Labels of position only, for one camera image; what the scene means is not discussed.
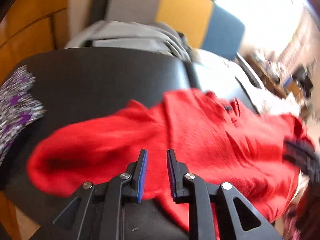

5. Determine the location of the grey hooded sweatshirt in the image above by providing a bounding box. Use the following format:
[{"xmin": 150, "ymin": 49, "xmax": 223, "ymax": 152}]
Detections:
[{"xmin": 65, "ymin": 21, "xmax": 191, "ymax": 62}]

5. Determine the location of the white printed cushion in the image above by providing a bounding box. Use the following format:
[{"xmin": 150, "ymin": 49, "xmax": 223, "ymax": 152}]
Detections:
[{"xmin": 195, "ymin": 48, "xmax": 266, "ymax": 100}]

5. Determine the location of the grey yellow blue armchair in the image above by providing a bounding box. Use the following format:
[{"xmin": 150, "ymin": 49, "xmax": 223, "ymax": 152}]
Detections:
[{"xmin": 87, "ymin": 0, "xmax": 245, "ymax": 60}]

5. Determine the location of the leopard print purple cloth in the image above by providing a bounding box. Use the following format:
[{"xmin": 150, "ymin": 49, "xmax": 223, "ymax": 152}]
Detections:
[{"xmin": 1, "ymin": 65, "xmax": 46, "ymax": 162}]

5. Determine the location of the red knit sweater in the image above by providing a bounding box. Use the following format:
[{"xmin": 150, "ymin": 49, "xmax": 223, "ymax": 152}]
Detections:
[{"xmin": 27, "ymin": 89, "xmax": 311, "ymax": 230}]

